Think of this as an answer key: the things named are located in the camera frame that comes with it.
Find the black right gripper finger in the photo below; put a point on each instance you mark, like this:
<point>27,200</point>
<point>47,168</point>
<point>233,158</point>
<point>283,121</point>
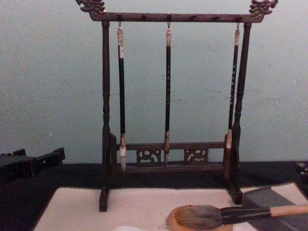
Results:
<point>303,170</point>

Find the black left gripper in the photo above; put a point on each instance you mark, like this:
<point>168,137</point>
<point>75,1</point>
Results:
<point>14,166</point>

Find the grey stone block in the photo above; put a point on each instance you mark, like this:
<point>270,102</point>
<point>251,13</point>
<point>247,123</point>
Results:
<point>264,198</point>

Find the white felt sheet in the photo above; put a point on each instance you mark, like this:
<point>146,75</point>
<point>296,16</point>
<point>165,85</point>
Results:
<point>96,216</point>

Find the dark wooden brush rack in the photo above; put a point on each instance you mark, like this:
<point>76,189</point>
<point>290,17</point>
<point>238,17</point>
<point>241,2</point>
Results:
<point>106,96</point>

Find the hanging brush with white label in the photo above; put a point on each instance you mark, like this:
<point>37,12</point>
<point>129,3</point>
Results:
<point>121,96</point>

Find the thin hanging brush, pale tip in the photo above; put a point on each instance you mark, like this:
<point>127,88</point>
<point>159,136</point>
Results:
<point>233,84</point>

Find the hanging brush with brown tip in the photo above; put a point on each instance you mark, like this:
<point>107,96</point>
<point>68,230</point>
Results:
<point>168,96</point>

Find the round wooden dish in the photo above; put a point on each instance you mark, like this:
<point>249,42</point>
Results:
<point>173,220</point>

